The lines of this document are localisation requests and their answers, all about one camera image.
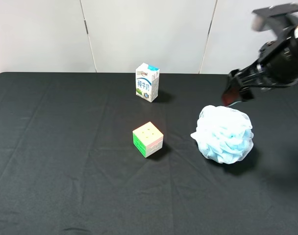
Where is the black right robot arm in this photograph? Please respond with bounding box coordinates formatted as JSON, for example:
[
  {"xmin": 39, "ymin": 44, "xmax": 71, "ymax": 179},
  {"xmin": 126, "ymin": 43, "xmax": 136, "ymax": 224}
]
[{"xmin": 222, "ymin": 25, "xmax": 298, "ymax": 106}]

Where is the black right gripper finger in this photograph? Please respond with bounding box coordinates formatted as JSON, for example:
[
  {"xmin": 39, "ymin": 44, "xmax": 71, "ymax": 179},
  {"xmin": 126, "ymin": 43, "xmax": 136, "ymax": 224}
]
[{"xmin": 221, "ymin": 77, "xmax": 241, "ymax": 107}]

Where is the white milk carton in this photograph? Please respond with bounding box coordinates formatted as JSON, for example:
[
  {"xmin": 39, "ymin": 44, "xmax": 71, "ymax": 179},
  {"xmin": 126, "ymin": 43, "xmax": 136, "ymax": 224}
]
[{"xmin": 135, "ymin": 63, "xmax": 160, "ymax": 102}]

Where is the black tablecloth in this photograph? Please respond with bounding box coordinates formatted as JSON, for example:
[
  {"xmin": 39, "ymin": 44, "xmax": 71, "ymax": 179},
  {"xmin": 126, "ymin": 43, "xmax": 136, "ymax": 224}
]
[{"xmin": 0, "ymin": 72, "xmax": 298, "ymax": 235}]

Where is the pastel rubik's cube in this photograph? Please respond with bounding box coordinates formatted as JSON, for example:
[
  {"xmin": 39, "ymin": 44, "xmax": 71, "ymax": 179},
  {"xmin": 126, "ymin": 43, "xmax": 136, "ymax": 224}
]
[{"xmin": 132, "ymin": 122, "xmax": 164, "ymax": 158}]

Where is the light blue bath loofah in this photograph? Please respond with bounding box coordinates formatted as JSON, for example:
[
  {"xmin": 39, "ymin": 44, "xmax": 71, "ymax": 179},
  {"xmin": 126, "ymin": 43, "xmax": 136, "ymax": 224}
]
[{"xmin": 191, "ymin": 105, "xmax": 254, "ymax": 164}]

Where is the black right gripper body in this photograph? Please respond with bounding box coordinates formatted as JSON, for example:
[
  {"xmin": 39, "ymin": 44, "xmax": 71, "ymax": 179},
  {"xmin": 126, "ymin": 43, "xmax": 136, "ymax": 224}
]
[{"xmin": 228, "ymin": 41, "xmax": 298, "ymax": 100}]

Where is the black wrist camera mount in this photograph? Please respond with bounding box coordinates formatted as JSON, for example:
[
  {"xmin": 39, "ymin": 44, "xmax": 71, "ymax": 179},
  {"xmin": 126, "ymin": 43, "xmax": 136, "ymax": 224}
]
[{"xmin": 251, "ymin": 2, "xmax": 298, "ymax": 37}]

